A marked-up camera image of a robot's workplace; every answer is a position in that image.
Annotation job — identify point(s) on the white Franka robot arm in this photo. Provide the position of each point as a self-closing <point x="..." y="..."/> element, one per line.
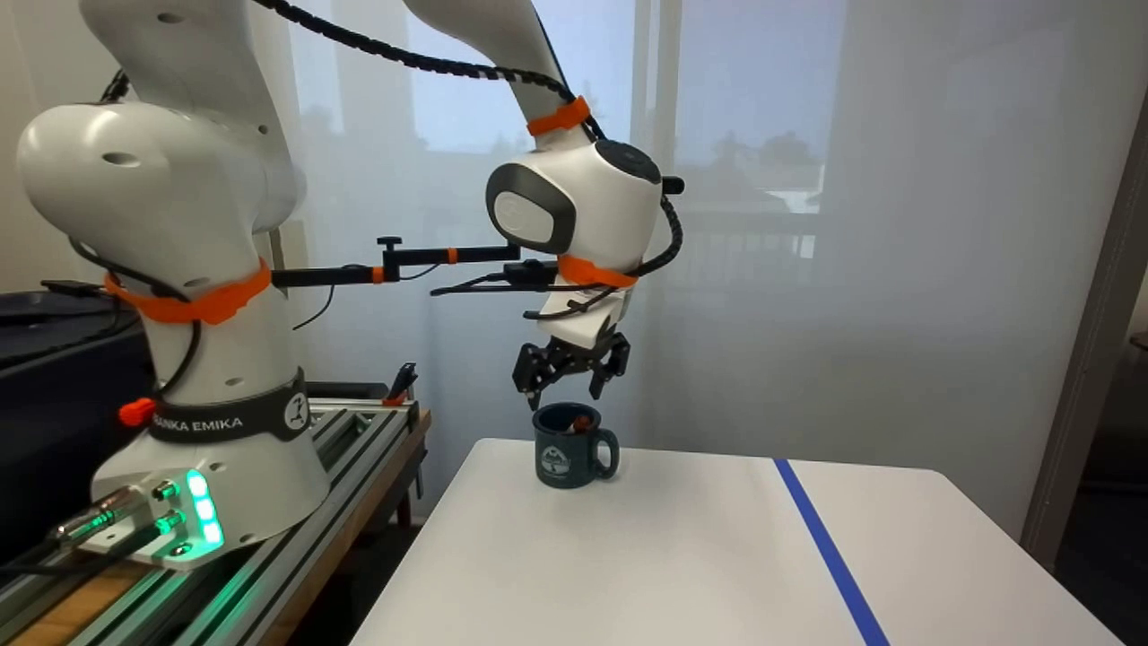
<point x="154" y="181"/>

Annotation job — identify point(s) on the white sheer curtain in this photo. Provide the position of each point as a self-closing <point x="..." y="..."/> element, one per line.
<point x="933" y="238"/>

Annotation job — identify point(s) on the aluminium rail frame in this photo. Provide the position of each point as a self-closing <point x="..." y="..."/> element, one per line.
<point x="346" y="441"/>

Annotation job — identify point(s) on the dark green mug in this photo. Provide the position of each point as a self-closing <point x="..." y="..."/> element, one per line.
<point x="572" y="460"/>

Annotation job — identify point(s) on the black cabinet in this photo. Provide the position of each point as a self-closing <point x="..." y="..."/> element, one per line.
<point x="47" y="407"/>

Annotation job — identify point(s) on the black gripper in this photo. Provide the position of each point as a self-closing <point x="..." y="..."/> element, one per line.
<point x="579" y="349"/>

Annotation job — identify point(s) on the black clamp with orange tip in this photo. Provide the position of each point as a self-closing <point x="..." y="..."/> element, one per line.
<point x="399" y="384"/>

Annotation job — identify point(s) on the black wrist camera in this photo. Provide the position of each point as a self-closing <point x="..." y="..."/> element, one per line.
<point x="532" y="272"/>

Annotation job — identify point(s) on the blue tape strip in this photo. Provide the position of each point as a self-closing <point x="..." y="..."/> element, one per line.
<point x="827" y="551"/>

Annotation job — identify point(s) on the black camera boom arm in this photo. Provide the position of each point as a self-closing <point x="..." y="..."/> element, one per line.
<point x="416" y="256"/>

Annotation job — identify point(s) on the grey-brown upright post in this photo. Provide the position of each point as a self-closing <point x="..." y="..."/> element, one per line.
<point x="1081" y="418"/>

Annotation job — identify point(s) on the orange and white sharpie marker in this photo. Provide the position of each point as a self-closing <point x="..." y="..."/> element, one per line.
<point x="583" y="421"/>

